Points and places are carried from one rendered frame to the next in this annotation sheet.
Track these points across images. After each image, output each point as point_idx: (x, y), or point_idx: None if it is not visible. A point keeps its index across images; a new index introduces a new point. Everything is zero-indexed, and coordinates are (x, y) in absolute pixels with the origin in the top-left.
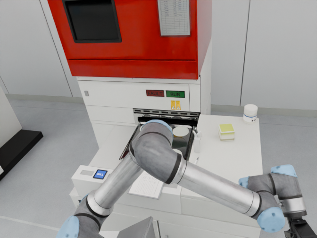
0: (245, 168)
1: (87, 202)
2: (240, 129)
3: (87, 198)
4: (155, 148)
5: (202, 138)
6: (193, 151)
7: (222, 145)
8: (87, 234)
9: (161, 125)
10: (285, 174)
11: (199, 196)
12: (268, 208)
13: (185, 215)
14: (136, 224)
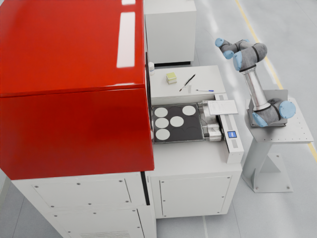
0: (195, 72)
1: (269, 106)
2: (160, 76)
3: (268, 106)
4: (262, 44)
5: (175, 91)
6: (190, 93)
7: (179, 82)
8: (281, 101)
9: (242, 50)
10: (223, 39)
11: (223, 85)
12: (246, 40)
13: None
14: (253, 104)
